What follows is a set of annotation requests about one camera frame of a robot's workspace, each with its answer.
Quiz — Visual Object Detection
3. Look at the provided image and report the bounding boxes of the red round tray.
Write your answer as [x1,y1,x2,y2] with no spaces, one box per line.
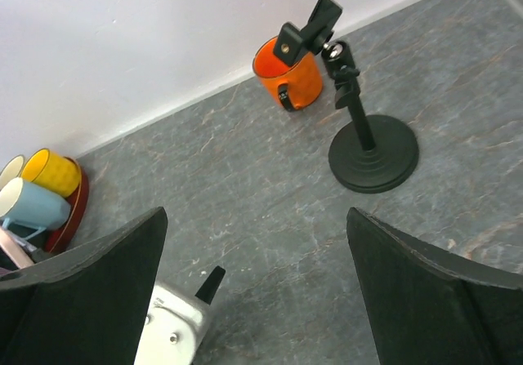
[43,157,90,255]

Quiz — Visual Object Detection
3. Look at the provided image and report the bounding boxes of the white mug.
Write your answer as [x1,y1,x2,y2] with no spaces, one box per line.
[0,177,71,240]

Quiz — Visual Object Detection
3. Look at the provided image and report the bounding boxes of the orange mug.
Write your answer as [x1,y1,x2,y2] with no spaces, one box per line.
[253,37,323,112]

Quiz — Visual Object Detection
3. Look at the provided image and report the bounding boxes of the cream mug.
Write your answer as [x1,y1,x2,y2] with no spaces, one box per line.
[0,154,25,189]

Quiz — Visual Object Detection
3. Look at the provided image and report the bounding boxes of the black round-base phone stand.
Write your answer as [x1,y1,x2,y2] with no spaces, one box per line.
[273,0,419,194]

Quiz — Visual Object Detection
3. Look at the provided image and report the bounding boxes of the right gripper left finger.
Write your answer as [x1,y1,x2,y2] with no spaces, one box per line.
[1,207,168,364]

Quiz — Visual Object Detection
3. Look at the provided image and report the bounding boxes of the phone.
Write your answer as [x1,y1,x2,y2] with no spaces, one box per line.
[0,228,34,269]

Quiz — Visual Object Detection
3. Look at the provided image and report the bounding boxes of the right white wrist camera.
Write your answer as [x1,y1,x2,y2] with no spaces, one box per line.
[134,266,226,365]

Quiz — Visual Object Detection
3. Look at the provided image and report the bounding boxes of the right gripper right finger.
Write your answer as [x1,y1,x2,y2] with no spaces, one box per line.
[346,207,522,364]

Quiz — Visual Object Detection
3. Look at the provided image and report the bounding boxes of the yellow mug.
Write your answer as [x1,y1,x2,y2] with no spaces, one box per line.
[20,149,82,198]

